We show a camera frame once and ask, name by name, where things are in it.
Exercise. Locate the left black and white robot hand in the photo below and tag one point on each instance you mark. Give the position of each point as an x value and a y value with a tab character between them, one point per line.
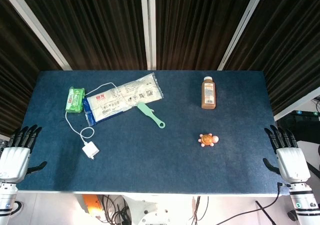
13	162

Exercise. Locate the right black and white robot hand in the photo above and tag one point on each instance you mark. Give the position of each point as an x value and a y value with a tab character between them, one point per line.
292	163

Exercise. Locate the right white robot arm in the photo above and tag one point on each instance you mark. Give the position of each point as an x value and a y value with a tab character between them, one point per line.
303	202

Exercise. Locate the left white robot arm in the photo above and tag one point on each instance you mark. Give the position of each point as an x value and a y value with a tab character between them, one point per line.
7	202

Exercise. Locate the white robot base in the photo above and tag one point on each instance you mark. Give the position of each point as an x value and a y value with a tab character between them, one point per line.
155	210

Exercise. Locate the orange and pink turtle toy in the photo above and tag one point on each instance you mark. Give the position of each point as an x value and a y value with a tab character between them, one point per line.
207	140

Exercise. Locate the dark equipment with lights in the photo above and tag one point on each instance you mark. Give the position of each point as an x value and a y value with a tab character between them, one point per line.
300	125

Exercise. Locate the white power adapter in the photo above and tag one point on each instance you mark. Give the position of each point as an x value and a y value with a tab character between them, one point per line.
90	150

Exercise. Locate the green wrapped packet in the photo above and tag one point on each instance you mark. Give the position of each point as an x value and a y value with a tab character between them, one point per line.
75	100

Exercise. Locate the orange machine part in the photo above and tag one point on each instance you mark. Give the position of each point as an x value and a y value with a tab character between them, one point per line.
91	203

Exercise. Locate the dark brown curtain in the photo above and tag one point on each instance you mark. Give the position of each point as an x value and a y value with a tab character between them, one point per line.
287	47
197	27
15	72
95	27

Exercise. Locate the brown drink bottle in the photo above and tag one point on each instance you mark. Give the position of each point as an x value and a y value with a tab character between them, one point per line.
209	95

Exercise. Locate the white and blue plastic bag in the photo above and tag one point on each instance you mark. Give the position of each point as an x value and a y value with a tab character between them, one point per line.
110	105

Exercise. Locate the blue fabric table cover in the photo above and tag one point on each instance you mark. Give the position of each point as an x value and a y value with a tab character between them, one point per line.
155	160

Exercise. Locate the light green plastic brush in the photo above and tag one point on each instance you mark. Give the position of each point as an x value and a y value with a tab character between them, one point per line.
147	112

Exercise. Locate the white frame post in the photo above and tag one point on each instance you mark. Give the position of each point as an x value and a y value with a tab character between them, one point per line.
148	27
240	30
37	30
297	106

